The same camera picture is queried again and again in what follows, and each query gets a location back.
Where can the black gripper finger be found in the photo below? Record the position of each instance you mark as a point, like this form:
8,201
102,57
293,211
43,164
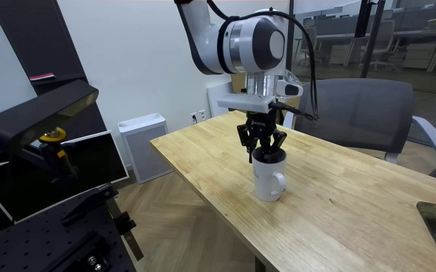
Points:
249,140
277,140

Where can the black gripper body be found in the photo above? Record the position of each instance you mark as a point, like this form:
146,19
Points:
261,120

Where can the white ceramic mug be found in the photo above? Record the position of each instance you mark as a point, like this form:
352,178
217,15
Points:
267,178

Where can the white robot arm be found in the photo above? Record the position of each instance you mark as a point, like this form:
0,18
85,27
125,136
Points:
238,45

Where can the cardboard box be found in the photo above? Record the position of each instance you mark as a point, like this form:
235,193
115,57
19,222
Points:
293,102

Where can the grey office chair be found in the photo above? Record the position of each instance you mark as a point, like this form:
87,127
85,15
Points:
359,110

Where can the white air purifier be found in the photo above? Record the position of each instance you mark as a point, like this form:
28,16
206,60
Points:
144,151

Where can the black vertical pole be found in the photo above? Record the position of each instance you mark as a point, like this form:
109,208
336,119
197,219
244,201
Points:
371,39

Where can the office desk behind glass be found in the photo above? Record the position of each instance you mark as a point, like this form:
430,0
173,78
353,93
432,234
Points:
424,42

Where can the pink label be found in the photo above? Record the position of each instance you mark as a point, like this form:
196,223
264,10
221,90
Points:
43,77

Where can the black diagonal beam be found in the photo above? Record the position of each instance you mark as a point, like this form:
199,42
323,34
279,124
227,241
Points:
37,39

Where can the black perforated breadboard table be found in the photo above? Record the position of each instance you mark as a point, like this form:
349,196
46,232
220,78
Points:
26,246

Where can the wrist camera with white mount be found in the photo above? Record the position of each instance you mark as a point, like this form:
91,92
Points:
258,102

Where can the white wall outlet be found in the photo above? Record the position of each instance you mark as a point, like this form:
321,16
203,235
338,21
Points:
199,114

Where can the brown metal bracket strip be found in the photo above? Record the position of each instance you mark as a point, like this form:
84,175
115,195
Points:
129,231

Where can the black panel with white frame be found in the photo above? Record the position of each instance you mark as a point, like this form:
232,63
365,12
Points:
97,160

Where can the camera mount with yellow knob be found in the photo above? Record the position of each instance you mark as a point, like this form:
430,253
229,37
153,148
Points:
52,136

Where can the black stereo camera bar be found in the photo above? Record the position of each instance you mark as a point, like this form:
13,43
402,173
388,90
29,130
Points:
26,117

